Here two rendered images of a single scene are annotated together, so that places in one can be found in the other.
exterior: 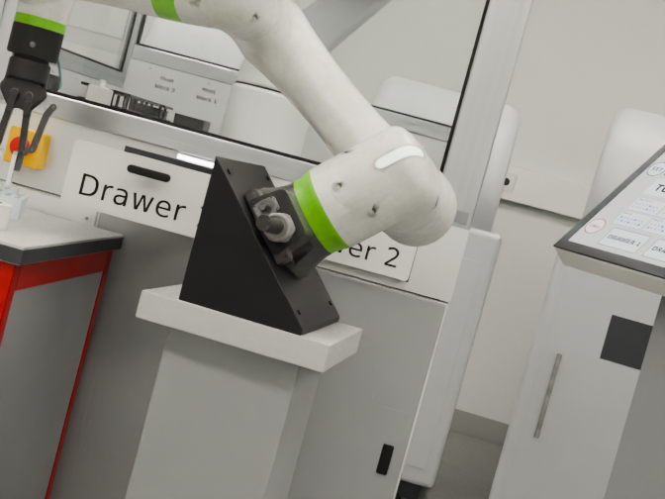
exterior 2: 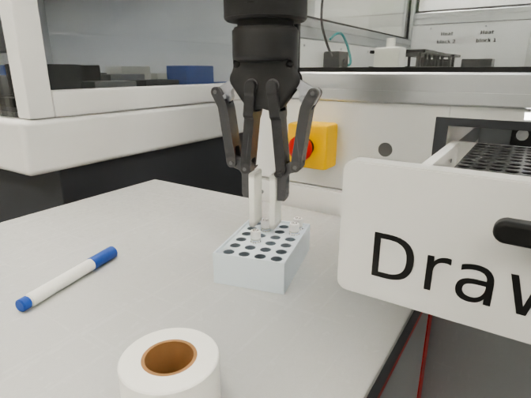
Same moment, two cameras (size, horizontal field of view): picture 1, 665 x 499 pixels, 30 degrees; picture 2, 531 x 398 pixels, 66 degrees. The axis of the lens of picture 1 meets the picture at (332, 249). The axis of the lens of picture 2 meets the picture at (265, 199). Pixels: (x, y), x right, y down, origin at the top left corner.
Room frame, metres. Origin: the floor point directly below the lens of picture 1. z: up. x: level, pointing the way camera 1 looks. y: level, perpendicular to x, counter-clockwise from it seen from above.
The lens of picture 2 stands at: (1.81, 0.38, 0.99)
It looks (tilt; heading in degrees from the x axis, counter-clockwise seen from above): 18 degrees down; 29
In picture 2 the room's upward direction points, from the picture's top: straight up
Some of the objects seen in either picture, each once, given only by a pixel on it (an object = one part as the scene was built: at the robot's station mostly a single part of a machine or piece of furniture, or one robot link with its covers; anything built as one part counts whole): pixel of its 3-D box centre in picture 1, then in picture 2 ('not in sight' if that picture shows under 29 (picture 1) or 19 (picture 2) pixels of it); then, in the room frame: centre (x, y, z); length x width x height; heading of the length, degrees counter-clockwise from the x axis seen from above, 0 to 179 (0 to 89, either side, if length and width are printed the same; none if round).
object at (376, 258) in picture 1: (342, 235); not in sight; (2.41, -0.01, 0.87); 0.29 x 0.02 x 0.11; 86
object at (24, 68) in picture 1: (25, 84); (265, 69); (2.25, 0.61, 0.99); 0.08 x 0.07 x 0.09; 100
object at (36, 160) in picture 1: (27, 148); (311, 144); (2.44, 0.63, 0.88); 0.07 x 0.05 x 0.07; 86
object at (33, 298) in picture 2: not in sight; (72, 275); (2.08, 0.77, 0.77); 0.14 x 0.02 x 0.02; 9
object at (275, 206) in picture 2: (11, 169); (275, 199); (2.25, 0.60, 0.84); 0.03 x 0.01 x 0.07; 10
